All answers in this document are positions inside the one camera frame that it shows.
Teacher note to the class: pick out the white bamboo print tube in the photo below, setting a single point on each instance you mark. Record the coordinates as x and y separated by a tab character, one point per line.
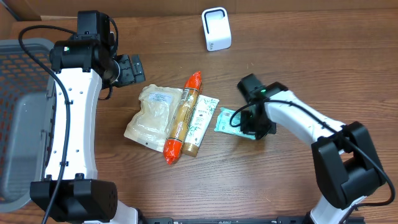
201	119

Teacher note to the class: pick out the white barcode scanner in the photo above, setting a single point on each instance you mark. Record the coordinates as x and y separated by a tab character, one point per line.
216	29

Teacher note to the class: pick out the grey plastic shopping basket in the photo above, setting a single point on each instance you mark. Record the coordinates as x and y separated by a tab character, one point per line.
27	110

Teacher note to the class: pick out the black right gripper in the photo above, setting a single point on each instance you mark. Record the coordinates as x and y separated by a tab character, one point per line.
247	127

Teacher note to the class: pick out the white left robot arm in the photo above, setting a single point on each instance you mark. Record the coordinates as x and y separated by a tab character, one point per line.
82	66

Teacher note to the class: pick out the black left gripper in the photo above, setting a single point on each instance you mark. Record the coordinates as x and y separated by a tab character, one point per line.
131	75

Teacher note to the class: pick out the beige vacuum food pouch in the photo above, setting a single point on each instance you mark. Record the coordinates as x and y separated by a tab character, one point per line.
150	126

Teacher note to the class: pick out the teal wet wipes pack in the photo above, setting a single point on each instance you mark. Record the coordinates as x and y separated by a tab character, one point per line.
223	124

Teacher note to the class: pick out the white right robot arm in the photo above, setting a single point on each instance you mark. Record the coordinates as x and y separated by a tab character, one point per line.
347	166

